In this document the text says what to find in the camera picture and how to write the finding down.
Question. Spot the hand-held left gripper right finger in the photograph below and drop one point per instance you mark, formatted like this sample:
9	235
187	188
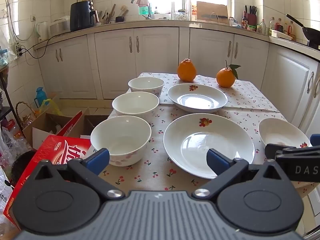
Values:
217	161

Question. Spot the blue white packet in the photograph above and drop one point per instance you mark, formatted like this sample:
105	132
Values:
233	22

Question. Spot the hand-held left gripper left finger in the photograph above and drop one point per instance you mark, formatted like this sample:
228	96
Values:
98	160

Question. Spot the black shelf rack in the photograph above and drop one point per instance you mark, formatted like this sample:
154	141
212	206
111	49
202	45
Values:
5	112

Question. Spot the small black bowl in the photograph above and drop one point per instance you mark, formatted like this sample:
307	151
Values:
120	19

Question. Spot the cooking oil bottle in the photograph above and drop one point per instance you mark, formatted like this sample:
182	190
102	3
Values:
271	27

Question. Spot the pink dish cloth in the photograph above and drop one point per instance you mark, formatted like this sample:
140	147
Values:
143	2

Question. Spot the white floral bowl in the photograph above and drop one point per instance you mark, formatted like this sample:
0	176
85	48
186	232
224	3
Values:
120	140
146	83
135	105

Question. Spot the utensil holder with utensils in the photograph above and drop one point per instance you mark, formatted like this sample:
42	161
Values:
106	17

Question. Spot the orange with knobbed top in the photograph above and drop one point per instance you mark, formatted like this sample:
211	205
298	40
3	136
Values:
186	72

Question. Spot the cherry print tablecloth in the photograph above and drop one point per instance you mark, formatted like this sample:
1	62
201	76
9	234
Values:
160	130

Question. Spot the red sauce bottle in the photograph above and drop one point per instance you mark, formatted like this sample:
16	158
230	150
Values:
278	27

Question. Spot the dark sauce bottle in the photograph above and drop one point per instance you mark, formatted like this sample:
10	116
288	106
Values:
244	21

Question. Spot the beige kitchen countertop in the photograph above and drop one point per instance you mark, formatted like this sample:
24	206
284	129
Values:
175	23

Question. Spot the wooden cutting board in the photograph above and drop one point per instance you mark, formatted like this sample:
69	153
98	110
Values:
212	8

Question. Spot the glass jar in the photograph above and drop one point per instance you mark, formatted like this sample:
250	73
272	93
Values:
181	16

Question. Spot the green dish soap bottle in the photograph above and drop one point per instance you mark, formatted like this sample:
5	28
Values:
143	10

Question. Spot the green seasoning packet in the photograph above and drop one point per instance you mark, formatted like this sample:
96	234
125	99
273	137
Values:
252	28

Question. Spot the orange liquid bottle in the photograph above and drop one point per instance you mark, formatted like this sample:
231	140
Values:
291	30

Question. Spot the red printed carton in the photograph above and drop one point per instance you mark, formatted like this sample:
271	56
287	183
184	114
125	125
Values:
57	147

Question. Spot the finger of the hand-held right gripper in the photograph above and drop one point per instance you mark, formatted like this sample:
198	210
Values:
275	151
315	139

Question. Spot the white rectangular tray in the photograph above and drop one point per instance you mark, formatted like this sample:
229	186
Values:
280	33

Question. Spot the blue thermos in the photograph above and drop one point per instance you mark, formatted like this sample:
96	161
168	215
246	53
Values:
40	97

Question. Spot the clear plastic bottle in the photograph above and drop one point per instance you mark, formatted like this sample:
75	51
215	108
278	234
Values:
262	27

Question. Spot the white electric kettle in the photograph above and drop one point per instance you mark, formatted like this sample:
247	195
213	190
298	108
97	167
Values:
42	31

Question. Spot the black wok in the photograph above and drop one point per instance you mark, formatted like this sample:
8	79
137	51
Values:
312	33

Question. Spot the dark air fryer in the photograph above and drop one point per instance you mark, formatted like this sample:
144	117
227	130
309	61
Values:
80	15

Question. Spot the orange with green leaf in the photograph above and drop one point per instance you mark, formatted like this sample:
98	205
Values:
225	78

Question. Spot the open cardboard box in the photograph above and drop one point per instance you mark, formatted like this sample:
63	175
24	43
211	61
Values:
42	122

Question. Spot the white power strip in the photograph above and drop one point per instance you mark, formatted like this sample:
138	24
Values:
18	50

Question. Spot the kitchen knife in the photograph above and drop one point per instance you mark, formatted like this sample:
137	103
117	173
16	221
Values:
212	16

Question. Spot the yellow plastic bag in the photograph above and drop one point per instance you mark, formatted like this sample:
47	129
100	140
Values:
51	103

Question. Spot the black mesh basket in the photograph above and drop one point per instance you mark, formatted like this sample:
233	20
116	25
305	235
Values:
22	165

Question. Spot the clear plastic bag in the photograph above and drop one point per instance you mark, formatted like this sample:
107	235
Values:
5	52

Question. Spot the red knife block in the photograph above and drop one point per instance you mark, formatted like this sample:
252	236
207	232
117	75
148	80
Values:
251	20

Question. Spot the white red-flower plate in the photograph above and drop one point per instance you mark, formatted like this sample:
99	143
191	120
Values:
190	140
280	132
197	100

